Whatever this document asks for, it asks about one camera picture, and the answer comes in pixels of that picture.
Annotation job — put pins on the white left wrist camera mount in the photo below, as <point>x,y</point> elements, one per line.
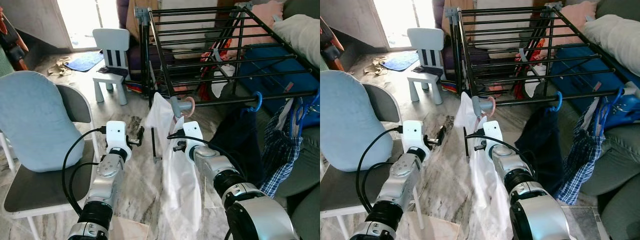
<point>116,135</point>
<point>414,134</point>

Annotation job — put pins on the orange black bag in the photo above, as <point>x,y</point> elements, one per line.
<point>330,47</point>
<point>12,45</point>

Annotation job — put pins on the blue suitcase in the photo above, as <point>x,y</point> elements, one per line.
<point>585,65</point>
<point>275,65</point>

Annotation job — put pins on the purple sofa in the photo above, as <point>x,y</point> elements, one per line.
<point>132,57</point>
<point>447,57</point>

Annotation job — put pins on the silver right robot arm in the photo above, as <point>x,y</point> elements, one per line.
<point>250,215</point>
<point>540,215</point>

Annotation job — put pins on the white shirt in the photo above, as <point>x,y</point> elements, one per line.
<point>487,200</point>
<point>180,200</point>

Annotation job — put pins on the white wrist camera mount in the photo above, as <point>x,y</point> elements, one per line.
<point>116,135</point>
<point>193,134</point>
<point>414,134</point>
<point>492,134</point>

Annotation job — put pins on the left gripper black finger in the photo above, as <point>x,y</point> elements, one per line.
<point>441,135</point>
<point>141,136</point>

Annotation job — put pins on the cream pillow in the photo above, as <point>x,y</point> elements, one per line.
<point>300,35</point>
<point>615,37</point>

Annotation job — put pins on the grey green sofa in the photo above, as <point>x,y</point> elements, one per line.
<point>620,165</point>
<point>305,165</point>

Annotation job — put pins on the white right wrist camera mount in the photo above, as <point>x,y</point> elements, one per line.
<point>193,134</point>
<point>492,134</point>

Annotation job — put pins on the pink plastic hanger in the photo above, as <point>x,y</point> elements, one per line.
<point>192,106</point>
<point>493,106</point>

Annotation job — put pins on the light blue cushion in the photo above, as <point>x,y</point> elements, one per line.
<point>37,120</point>
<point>352,120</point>

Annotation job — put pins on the blue plastic hanger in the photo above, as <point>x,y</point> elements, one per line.
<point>295,112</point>
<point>560,100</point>
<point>600,117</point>
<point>260,100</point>

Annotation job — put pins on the grey white folding chair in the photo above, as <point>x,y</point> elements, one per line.
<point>345,190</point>
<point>40,187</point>

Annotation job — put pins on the black clothes drying rack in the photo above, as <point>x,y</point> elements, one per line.
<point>177,106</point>
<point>479,105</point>

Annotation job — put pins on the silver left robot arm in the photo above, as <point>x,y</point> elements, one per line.
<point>105,185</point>
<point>400,185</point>

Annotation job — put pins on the blue plaid shirt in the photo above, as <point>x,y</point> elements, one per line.
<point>580,160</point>
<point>280,160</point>

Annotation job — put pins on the pink blanket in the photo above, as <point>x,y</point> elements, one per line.
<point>582,12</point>
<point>265,15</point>

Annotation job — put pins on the white plastic child chair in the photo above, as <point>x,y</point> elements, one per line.
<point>425,37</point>
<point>112,37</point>

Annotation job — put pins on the blue floor mat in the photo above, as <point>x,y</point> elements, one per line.
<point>400,61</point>
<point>85,61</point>

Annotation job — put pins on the navy garment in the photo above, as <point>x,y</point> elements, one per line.
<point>540,145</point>
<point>240,145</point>

